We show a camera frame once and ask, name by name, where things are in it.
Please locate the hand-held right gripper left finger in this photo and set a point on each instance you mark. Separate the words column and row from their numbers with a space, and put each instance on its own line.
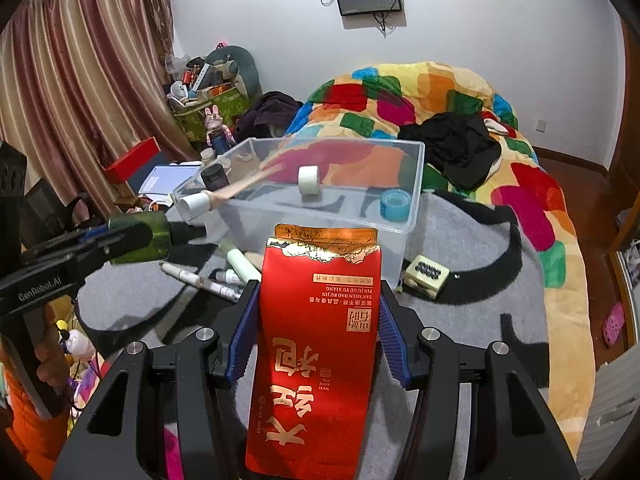
column 245, row 330

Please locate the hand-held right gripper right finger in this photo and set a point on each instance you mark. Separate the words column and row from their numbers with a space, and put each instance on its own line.
column 392, row 340

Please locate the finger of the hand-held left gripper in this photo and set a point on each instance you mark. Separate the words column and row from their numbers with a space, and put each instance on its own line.
column 92, row 234
column 125, row 242

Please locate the dark green bottle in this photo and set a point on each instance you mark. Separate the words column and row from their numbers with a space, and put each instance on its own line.
column 165, row 227

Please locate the silver grey tube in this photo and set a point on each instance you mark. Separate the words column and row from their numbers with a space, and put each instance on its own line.
column 200, row 282

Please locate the pale green tube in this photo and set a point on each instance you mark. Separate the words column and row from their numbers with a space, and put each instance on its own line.
column 240, row 262

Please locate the red tea bag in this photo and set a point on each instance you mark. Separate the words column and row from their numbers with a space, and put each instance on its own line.
column 310, row 360

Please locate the clear plastic bin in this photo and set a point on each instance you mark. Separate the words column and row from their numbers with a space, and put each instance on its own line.
column 325, row 230

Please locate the beige tube with white cap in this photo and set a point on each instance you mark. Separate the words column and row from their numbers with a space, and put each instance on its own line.
column 240, row 185

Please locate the blue tape roll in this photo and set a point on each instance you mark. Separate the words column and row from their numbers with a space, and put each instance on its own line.
column 395, row 205

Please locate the white tape roll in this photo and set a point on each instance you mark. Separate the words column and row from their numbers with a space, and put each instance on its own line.
column 308, row 180

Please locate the person's left hand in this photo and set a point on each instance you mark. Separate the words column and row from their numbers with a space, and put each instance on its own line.
column 52, row 365

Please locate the short white pen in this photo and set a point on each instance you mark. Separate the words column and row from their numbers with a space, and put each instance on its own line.
column 231, row 277

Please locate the white plush toy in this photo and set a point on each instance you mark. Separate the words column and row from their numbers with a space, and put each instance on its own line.
column 75, row 342

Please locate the pale green dotted block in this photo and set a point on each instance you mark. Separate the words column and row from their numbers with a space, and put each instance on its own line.
column 425, row 277

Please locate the white notebook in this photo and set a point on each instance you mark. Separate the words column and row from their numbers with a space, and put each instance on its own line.
column 167, row 180

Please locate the red box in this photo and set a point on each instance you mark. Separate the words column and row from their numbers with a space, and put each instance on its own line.
column 132, row 160

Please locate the grey printed blanket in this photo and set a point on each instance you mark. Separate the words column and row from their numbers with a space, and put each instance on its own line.
column 475, row 280

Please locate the dark blue bottle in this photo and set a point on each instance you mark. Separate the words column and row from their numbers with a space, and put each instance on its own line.
column 219, row 141

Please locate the striped pink curtain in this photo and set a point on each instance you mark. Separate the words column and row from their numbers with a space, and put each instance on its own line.
column 75, row 85

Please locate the pink bunny toy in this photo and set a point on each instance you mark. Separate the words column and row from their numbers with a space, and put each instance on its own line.
column 216, row 119

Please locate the green bag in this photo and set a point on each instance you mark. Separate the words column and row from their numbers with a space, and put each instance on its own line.
column 225, row 105

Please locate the colourful patchwork blanket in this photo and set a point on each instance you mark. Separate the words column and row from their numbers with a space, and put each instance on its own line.
column 525, row 200

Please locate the dark purple clothing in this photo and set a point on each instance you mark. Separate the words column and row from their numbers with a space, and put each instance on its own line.
column 270, row 110

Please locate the black clothing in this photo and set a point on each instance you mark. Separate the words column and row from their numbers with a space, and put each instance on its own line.
column 460, row 145

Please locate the grey cushion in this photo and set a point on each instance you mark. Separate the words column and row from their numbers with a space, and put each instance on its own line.
column 240, row 60

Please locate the pink shoe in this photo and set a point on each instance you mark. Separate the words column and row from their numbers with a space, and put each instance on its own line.
column 614, row 322

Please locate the white cabinet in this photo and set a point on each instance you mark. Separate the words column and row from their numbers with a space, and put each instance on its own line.
column 610, row 420

